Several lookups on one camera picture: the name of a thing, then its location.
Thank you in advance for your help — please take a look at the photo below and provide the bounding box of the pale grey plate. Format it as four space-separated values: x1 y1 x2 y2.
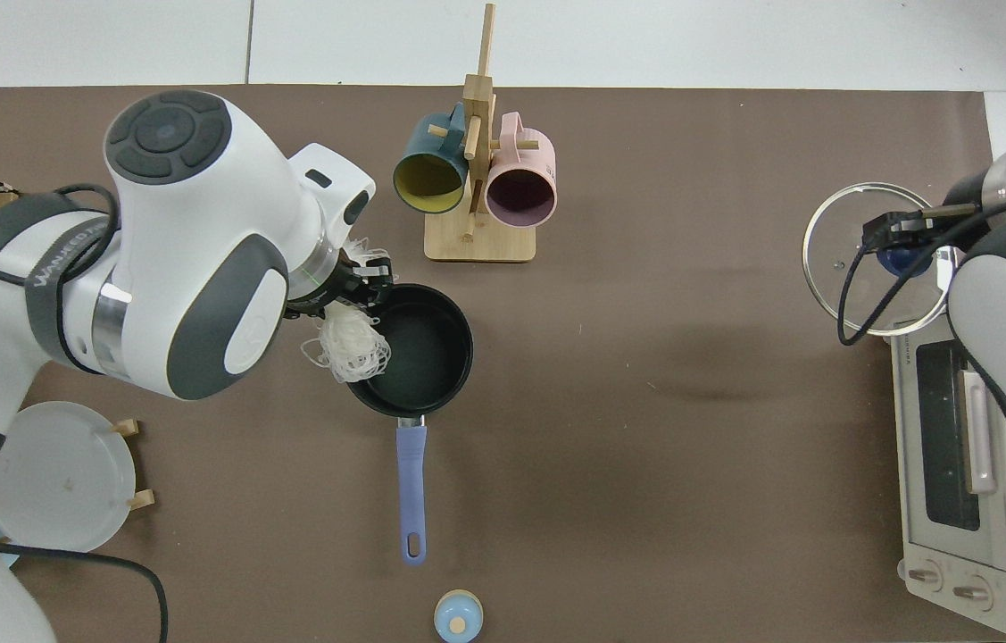
0 400 137 555

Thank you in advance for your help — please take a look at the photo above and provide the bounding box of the pale toaster oven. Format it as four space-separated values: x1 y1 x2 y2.
889 317 1006 640

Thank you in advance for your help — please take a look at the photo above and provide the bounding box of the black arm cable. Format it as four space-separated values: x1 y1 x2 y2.
837 192 1006 537
0 525 170 643
0 183 121 287

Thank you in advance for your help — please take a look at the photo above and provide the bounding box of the wooden cup stand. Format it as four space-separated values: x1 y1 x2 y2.
423 3 539 264

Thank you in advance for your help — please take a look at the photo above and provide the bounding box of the white vermicelli bundle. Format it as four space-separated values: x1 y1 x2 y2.
302 237 392 385

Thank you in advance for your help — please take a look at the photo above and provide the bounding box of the small blue round thing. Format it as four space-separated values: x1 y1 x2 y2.
434 589 485 643

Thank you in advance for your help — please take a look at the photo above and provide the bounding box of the pink ribbed cup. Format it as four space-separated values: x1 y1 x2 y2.
484 112 558 229

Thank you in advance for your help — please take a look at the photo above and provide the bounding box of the glass lid with blue knob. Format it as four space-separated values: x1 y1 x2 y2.
802 181 959 338

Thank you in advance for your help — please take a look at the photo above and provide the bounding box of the brown table cloth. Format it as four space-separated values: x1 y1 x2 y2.
0 85 1006 643

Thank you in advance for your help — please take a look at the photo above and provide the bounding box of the dark teal cup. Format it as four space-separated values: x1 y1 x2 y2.
392 101 470 215

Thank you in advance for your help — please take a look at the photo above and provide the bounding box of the wooden plate rack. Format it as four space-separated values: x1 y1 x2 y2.
105 416 155 513

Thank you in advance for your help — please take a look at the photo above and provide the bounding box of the black pot with blue handle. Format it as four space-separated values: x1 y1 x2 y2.
344 283 475 567

